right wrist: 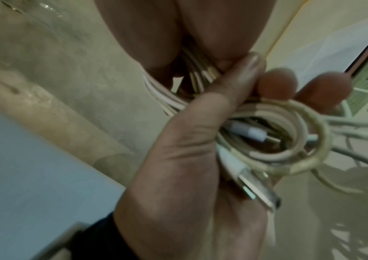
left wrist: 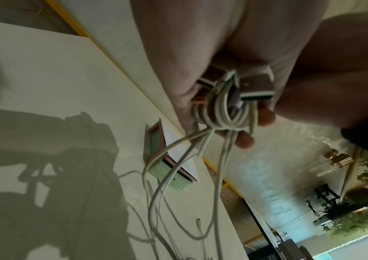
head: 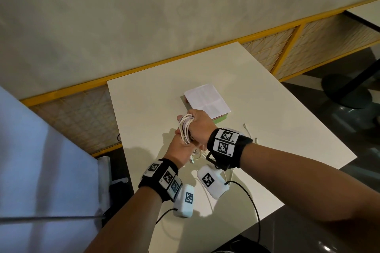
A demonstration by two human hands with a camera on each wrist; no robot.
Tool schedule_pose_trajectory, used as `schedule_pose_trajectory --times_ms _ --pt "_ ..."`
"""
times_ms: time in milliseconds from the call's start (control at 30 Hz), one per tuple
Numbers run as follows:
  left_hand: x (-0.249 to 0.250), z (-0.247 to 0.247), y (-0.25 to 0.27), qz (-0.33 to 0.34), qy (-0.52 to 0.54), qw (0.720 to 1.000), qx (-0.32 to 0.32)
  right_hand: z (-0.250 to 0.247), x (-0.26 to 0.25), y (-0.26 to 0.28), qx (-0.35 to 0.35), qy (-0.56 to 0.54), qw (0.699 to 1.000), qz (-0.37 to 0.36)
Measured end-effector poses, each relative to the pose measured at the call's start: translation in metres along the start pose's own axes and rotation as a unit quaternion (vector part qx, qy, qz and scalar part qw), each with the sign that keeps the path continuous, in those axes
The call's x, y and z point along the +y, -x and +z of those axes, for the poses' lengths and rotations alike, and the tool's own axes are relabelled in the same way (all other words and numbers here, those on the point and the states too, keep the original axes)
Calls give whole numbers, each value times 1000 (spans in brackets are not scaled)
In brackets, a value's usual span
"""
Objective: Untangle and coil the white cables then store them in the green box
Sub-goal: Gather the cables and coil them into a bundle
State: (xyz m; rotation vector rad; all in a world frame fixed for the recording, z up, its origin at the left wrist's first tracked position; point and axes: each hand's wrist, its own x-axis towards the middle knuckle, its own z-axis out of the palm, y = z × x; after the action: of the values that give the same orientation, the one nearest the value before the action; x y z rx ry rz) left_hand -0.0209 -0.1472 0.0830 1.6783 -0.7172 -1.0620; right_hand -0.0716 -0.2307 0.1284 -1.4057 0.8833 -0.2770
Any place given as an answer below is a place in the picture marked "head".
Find black table pedestal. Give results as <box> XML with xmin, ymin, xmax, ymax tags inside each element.
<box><xmin>321</xmin><ymin>59</ymin><xmax>380</xmax><ymax>110</ymax></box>

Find person's left forearm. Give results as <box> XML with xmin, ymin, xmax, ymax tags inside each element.
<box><xmin>84</xmin><ymin>186</ymin><xmax>162</xmax><ymax>253</ymax></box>

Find person's right hand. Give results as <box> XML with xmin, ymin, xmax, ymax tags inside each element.
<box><xmin>177</xmin><ymin>110</ymin><xmax>218</xmax><ymax>150</ymax></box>

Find white folded paper sheet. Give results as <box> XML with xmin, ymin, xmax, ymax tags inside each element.
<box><xmin>184</xmin><ymin>83</ymin><xmax>232</xmax><ymax>120</ymax></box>

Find grey metal rod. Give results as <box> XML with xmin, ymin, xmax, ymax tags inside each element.
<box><xmin>0</xmin><ymin>215</ymin><xmax>106</xmax><ymax>224</ymax></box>

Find black right camera cable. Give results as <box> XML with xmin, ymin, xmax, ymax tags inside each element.
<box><xmin>224</xmin><ymin>181</ymin><xmax>262</xmax><ymax>244</ymax></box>

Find black left camera cable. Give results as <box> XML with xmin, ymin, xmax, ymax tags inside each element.
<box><xmin>156</xmin><ymin>208</ymin><xmax>178</xmax><ymax>225</ymax></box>

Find black marker wristband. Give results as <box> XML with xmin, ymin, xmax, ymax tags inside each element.
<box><xmin>138</xmin><ymin>158</ymin><xmax>183</xmax><ymax>202</ymax></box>
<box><xmin>205</xmin><ymin>127</ymin><xmax>253</xmax><ymax>171</ymax></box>

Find person's right forearm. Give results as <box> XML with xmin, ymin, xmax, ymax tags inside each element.
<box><xmin>239</xmin><ymin>143</ymin><xmax>380</xmax><ymax>232</ymax></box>

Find black left marker wristband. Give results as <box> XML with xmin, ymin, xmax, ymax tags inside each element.
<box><xmin>138</xmin><ymin>158</ymin><xmax>183</xmax><ymax>202</ymax></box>

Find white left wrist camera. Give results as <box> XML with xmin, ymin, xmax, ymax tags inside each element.
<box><xmin>173</xmin><ymin>184</ymin><xmax>195</xmax><ymax>218</ymax></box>

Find person's left hand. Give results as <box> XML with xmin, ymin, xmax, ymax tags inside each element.
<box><xmin>162</xmin><ymin>130</ymin><xmax>207</xmax><ymax>170</ymax></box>

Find white charging cable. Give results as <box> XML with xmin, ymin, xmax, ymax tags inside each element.
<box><xmin>177</xmin><ymin>113</ymin><xmax>259</xmax><ymax>167</ymax></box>

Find white black-edged table top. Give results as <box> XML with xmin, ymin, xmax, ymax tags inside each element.
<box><xmin>346</xmin><ymin>0</ymin><xmax>380</xmax><ymax>30</ymax></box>

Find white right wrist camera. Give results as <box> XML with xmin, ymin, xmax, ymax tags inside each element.
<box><xmin>197</xmin><ymin>165</ymin><xmax>229</xmax><ymax>199</ymax></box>

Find black right marker wristband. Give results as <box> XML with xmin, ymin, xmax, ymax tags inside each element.
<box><xmin>205</xmin><ymin>127</ymin><xmax>253</xmax><ymax>171</ymax></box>

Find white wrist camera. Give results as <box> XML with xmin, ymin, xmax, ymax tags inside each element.
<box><xmin>197</xmin><ymin>165</ymin><xmax>229</xmax><ymax>199</ymax></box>
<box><xmin>173</xmin><ymin>184</ymin><xmax>195</xmax><ymax>218</ymax></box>

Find black camera cable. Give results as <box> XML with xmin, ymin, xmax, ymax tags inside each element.
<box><xmin>224</xmin><ymin>181</ymin><xmax>262</xmax><ymax>244</ymax></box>
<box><xmin>156</xmin><ymin>208</ymin><xmax>178</xmax><ymax>225</ymax></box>

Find black bag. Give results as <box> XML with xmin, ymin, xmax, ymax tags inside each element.
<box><xmin>101</xmin><ymin>181</ymin><xmax>134</xmax><ymax>227</ymax></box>

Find person's black trousers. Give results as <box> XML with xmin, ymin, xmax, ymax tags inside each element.
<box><xmin>211</xmin><ymin>235</ymin><xmax>271</xmax><ymax>253</ymax></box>

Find yellow framed mesh partition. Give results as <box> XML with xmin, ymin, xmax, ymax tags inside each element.
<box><xmin>20</xmin><ymin>0</ymin><xmax>380</xmax><ymax>157</ymax></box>

